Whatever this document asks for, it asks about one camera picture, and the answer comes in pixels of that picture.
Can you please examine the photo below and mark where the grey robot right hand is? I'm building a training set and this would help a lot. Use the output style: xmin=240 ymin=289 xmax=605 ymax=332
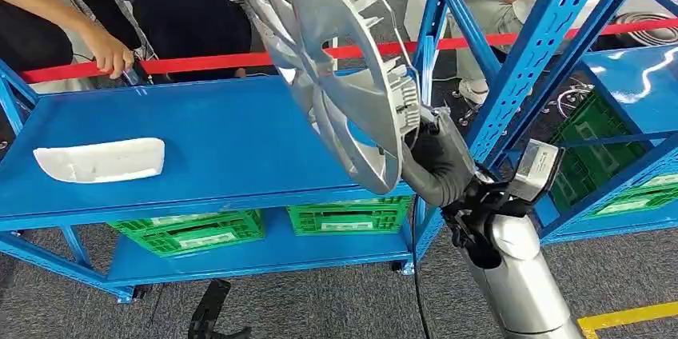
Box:
xmin=400 ymin=107 xmax=478 ymax=208

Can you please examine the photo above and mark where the silver wheel hubcap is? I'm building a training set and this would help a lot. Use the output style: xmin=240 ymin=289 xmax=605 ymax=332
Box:
xmin=229 ymin=0 xmax=422 ymax=196

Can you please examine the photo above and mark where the black stool with chrome base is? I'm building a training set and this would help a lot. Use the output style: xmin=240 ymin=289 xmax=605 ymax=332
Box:
xmin=542 ymin=78 xmax=596 ymax=118

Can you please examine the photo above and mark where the blue metal shelf rack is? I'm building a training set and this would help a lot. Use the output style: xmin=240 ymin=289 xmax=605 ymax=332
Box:
xmin=493 ymin=0 xmax=678 ymax=246
xmin=0 ymin=0 xmax=618 ymax=303

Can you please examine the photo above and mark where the yellow floor tape rectangle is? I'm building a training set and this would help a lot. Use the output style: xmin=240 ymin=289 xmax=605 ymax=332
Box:
xmin=577 ymin=301 xmax=678 ymax=339

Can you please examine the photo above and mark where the red barrier tape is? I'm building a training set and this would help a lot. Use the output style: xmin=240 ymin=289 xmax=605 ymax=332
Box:
xmin=18 ymin=18 xmax=678 ymax=85

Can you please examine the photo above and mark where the black robot foot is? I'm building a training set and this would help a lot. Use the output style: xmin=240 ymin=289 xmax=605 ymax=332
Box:
xmin=188 ymin=279 xmax=253 ymax=339

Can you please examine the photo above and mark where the white plastic car part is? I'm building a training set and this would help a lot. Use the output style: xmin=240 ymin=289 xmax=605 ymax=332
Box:
xmin=32 ymin=138 xmax=166 ymax=184

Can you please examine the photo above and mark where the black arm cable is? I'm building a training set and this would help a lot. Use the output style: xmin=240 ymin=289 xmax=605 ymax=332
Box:
xmin=410 ymin=196 xmax=433 ymax=339

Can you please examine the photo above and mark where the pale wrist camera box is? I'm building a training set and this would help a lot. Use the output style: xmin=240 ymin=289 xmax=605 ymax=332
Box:
xmin=508 ymin=139 xmax=565 ymax=202

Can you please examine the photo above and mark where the grey coiled hose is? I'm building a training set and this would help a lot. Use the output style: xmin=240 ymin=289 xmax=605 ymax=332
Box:
xmin=614 ymin=12 xmax=678 ymax=47

